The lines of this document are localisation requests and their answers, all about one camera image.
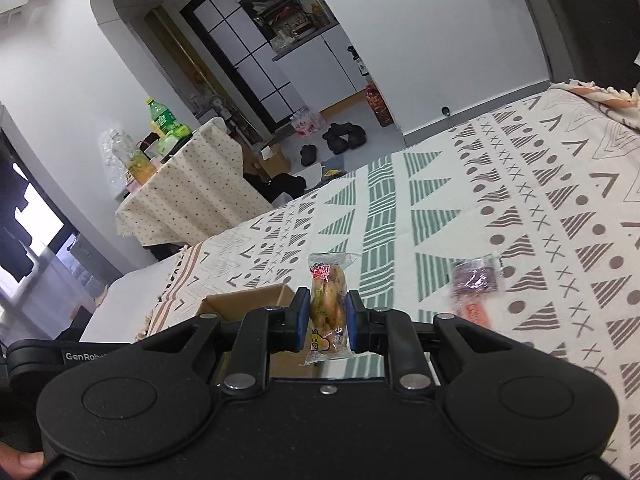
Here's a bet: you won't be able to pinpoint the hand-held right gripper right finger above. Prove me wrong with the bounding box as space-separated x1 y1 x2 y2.
346 289 527 392

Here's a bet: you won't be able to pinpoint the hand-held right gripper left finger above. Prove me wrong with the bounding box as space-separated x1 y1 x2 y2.
134 287 312 394

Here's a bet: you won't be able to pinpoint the clear nut bar packet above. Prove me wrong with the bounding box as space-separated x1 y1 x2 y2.
299 252 362 367

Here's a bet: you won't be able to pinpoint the person's left hand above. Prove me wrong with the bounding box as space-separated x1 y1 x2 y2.
0 442 47 480

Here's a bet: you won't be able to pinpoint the white mattress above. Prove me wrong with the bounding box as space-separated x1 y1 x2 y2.
79 244 202 347

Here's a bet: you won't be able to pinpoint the red and white snack packet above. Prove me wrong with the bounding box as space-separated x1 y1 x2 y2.
456 299 494 327

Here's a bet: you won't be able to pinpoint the purple snack packet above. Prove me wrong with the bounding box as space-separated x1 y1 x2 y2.
451 255 502 297

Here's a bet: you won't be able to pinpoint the black bag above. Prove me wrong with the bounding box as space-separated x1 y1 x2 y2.
264 172 307 207

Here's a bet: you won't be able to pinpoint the table with dotted tablecloth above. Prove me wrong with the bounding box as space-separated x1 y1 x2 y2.
114 117 275 252

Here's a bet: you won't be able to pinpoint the small cardboard box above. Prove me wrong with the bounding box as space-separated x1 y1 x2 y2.
259 143 292 179

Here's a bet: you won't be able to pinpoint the black shoes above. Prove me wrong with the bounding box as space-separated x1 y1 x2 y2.
321 121 367 157

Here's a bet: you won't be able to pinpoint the pink plastic bag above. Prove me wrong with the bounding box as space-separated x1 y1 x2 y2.
290 107 324 137

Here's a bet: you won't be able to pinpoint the red oil jug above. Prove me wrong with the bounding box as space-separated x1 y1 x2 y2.
364 84 397 127

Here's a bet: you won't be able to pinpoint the clear bottle with yellow drink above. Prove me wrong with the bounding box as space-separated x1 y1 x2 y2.
111 129 157 185

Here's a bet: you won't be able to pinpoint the green bag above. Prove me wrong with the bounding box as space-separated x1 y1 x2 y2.
159 124 195 157

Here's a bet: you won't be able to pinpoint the white fan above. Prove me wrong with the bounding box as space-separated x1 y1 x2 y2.
200 91 227 117

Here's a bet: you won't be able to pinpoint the printed blanket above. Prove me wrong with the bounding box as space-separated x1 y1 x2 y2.
144 82 640 477

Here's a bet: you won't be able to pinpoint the green plastic bottle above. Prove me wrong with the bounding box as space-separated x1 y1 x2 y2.
145 97 175 135

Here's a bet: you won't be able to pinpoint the white cabinet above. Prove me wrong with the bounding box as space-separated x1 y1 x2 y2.
271 26 369 112

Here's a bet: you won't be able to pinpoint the black framed glass door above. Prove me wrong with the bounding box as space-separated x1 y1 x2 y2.
179 0 304 132

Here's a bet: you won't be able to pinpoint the cluttered kitchen shelf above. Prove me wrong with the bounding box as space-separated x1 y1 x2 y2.
239 0 342 55

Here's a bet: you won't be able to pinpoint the dark grey headboard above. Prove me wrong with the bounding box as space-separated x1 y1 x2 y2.
510 0 640 92

